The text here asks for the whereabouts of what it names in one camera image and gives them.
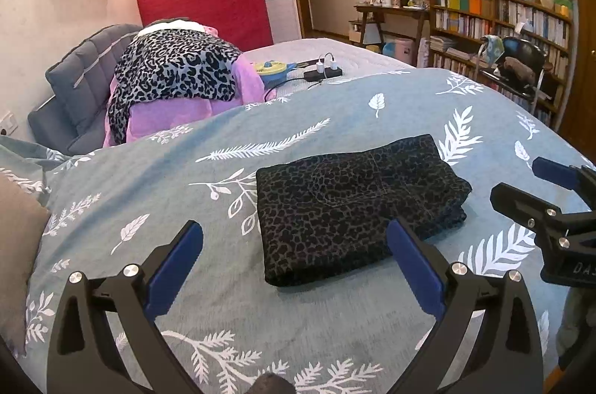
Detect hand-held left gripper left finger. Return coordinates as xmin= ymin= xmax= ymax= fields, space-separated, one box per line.
xmin=47 ymin=219 xmax=206 ymax=394

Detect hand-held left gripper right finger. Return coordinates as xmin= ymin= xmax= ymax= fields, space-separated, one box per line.
xmin=386 ymin=216 xmax=545 ymax=394

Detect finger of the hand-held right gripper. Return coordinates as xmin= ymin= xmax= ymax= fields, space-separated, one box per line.
xmin=532 ymin=156 xmax=596 ymax=212
xmin=491 ymin=182 xmax=566 ymax=233

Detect dark leopard print pants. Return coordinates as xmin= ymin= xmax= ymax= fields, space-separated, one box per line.
xmin=255 ymin=134 xmax=473 ymax=287

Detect person's grey clothing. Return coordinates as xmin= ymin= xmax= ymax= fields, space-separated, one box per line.
xmin=556 ymin=287 xmax=596 ymax=371

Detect blue leaf print blanket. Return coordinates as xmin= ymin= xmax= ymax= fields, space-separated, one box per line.
xmin=0 ymin=67 xmax=596 ymax=394

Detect wooden door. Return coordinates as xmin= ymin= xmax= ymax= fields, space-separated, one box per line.
xmin=559 ymin=0 xmax=596 ymax=152

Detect brown cushion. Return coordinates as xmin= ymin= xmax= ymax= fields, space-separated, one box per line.
xmin=498 ymin=56 xmax=536 ymax=82

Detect black chair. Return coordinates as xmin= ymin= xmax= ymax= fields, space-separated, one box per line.
xmin=475 ymin=35 xmax=559 ymax=115

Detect patterned cloth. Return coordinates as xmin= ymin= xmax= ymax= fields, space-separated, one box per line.
xmin=479 ymin=34 xmax=506 ymax=62

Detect purple blanket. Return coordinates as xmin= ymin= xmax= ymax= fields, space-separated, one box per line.
xmin=103 ymin=26 xmax=280 ymax=148

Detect grey pillow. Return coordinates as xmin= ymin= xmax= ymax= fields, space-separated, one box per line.
xmin=0 ymin=170 xmax=52 ymax=357

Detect wooden bookshelf with books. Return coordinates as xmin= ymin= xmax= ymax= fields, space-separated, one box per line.
xmin=427 ymin=0 xmax=576 ymax=129

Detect pink bin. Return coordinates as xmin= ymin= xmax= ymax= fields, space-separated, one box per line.
xmin=383 ymin=39 xmax=415 ymax=64

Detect grey leopard print blanket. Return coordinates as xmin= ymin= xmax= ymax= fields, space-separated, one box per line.
xmin=107 ymin=28 xmax=243 ymax=145

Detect grey padded headboard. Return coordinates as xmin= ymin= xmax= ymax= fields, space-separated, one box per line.
xmin=28 ymin=23 xmax=145 ymax=157

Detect black power strip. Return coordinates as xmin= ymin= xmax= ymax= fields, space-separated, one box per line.
xmin=304 ymin=67 xmax=344 ymax=80

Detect yellow and blue toy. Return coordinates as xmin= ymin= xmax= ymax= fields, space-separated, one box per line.
xmin=254 ymin=59 xmax=299 ymax=87

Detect wooden desk with shelf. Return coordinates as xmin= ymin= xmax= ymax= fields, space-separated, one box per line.
xmin=347 ymin=0 xmax=431 ymax=66

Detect lavender quilted bedsheet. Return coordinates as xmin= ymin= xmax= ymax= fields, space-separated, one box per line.
xmin=240 ymin=37 xmax=417 ymax=101

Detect white folded cloth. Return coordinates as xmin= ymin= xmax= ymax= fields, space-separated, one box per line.
xmin=139 ymin=19 xmax=208 ymax=36

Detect white wall outlet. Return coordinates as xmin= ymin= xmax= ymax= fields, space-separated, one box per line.
xmin=0 ymin=111 xmax=19 ymax=136

